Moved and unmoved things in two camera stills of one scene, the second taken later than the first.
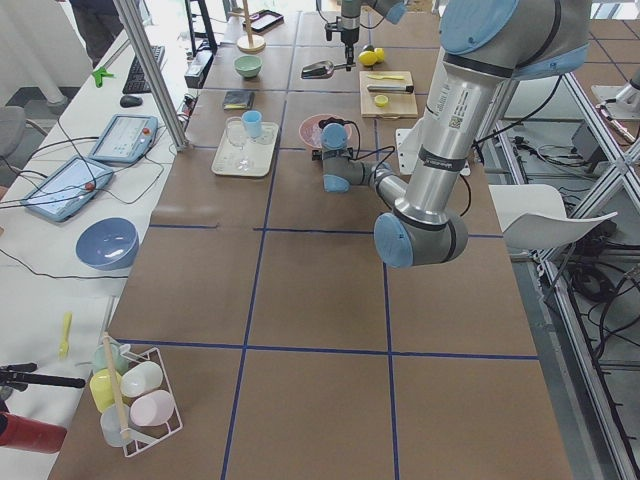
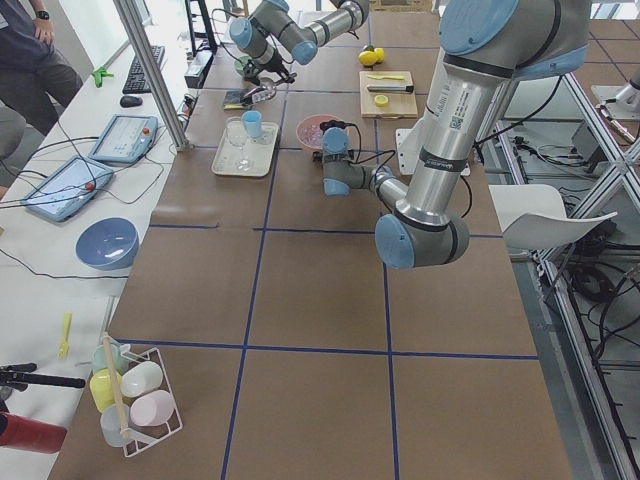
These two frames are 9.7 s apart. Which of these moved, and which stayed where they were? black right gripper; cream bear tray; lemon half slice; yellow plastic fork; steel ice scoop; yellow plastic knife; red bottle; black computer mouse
Moved: steel ice scoop; black right gripper
Stayed: yellow plastic fork; yellow plastic knife; cream bear tray; black computer mouse; red bottle; lemon half slice
